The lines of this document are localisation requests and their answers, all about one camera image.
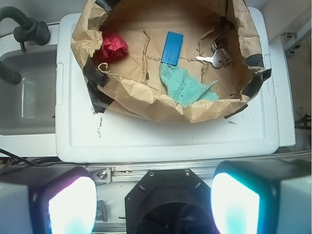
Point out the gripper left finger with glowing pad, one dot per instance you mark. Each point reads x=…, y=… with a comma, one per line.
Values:
x=47, y=200

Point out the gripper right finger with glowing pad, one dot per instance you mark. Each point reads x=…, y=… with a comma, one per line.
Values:
x=262, y=197

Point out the blue rectangular block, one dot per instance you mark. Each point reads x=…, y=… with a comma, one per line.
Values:
x=172, y=48

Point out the white plastic cooler lid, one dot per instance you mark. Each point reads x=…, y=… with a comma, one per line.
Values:
x=83, y=136

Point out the white plastic sink basin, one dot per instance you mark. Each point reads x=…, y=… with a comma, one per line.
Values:
x=29, y=107

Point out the teal knitted cloth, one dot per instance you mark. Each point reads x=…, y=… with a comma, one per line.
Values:
x=183, y=88

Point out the silver key bunch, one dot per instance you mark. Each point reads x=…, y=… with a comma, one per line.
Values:
x=221, y=56

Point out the red crumpled paper ball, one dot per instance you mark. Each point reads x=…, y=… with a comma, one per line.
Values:
x=113, y=47

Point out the brown paper bag tray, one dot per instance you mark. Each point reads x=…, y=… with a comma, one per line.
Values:
x=132, y=85

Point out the aluminium extrusion rail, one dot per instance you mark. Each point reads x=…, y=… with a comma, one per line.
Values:
x=204, y=169

